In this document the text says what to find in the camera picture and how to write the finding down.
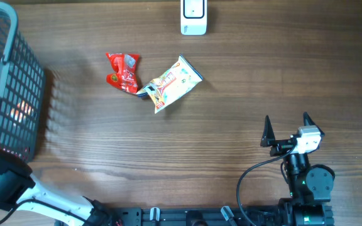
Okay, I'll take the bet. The left black cable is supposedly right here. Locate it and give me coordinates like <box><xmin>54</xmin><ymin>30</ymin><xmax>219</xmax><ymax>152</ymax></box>
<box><xmin>0</xmin><ymin>198</ymin><xmax>87</xmax><ymax>226</ymax></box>

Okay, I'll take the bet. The black cable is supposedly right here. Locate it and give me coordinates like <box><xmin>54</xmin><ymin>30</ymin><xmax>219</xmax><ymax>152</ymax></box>
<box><xmin>236</xmin><ymin>144</ymin><xmax>297</xmax><ymax>226</ymax></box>
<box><xmin>0</xmin><ymin>198</ymin><xmax>87</xmax><ymax>226</ymax></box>

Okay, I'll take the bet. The white barcode scanner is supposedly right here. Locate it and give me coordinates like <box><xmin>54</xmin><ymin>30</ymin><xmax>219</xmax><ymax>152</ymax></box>
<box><xmin>180</xmin><ymin>0</ymin><xmax>207</xmax><ymax>36</ymax></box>

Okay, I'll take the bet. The grey plastic shopping basket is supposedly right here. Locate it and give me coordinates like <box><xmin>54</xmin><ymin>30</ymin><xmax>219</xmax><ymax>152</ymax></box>
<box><xmin>0</xmin><ymin>2</ymin><xmax>46</xmax><ymax>162</ymax></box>

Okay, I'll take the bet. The right black cable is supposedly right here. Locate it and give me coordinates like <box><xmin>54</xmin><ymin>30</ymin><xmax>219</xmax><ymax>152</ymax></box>
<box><xmin>236</xmin><ymin>144</ymin><xmax>297</xmax><ymax>226</ymax></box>

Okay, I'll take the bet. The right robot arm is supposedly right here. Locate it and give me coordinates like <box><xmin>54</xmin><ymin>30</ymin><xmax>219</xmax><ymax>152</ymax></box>
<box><xmin>260</xmin><ymin>112</ymin><xmax>335</xmax><ymax>226</ymax></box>

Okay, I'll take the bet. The yellow snack bag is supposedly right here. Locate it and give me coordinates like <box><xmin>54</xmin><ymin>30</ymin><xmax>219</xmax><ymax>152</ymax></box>
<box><xmin>136</xmin><ymin>55</ymin><xmax>203</xmax><ymax>113</ymax></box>

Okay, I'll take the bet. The red crinkled snack packet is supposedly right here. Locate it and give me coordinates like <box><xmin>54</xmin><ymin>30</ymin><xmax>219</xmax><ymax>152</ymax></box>
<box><xmin>106</xmin><ymin>53</ymin><xmax>140</xmax><ymax>94</ymax></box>

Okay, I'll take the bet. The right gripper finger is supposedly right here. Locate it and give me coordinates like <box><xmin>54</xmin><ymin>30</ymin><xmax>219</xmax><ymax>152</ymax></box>
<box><xmin>260</xmin><ymin>115</ymin><xmax>276</xmax><ymax>147</ymax></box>
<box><xmin>303</xmin><ymin>112</ymin><xmax>325</xmax><ymax>137</ymax></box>

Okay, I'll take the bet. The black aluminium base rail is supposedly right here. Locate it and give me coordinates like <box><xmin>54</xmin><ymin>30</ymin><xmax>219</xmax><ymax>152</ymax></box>
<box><xmin>54</xmin><ymin>205</ymin><xmax>336</xmax><ymax>226</ymax></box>

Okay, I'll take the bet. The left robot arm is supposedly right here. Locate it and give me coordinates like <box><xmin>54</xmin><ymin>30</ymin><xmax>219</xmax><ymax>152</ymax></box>
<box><xmin>0</xmin><ymin>149</ymin><xmax>117</xmax><ymax>225</ymax></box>

